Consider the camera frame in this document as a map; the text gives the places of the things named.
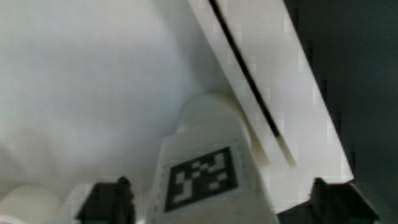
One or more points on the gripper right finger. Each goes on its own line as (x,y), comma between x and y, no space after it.
(335,207)

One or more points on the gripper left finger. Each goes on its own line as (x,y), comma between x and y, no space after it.
(109,207)

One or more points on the white leg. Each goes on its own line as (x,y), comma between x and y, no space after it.
(209,190)

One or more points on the white square tabletop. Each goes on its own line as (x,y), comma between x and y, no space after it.
(108,61)

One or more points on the white obstacle fence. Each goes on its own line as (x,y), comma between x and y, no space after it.
(301,141)

